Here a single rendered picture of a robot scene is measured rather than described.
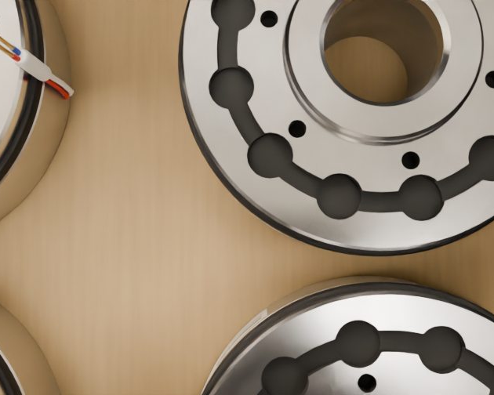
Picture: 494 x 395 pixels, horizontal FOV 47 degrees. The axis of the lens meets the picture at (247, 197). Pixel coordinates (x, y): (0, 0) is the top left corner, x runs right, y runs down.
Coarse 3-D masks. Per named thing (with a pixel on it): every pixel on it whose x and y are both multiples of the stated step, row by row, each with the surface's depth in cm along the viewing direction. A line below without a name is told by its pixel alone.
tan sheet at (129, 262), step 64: (64, 0) 18; (128, 0) 18; (128, 64) 18; (384, 64) 17; (128, 128) 17; (64, 192) 17; (128, 192) 17; (192, 192) 17; (0, 256) 17; (64, 256) 17; (128, 256) 17; (192, 256) 17; (256, 256) 17; (320, 256) 17; (384, 256) 17; (448, 256) 17; (64, 320) 17; (128, 320) 17; (192, 320) 17; (64, 384) 17; (128, 384) 17; (192, 384) 17
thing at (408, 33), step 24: (360, 0) 15; (384, 0) 15; (336, 24) 16; (360, 24) 16; (384, 24) 16; (408, 24) 15; (408, 48) 16; (432, 48) 15; (408, 72) 17; (432, 72) 14; (408, 96) 17
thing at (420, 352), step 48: (288, 336) 14; (336, 336) 14; (384, 336) 14; (432, 336) 14; (480, 336) 14; (240, 384) 14; (288, 384) 14; (336, 384) 14; (384, 384) 14; (432, 384) 14; (480, 384) 13
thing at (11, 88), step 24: (0, 0) 15; (0, 24) 14; (24, 24) 15; (24, 48) 14; (0, 72) 14; (24, 72) 15; (0, 96) 14; (24, 96) 15; (0, 120) 14; (0, 144) 14
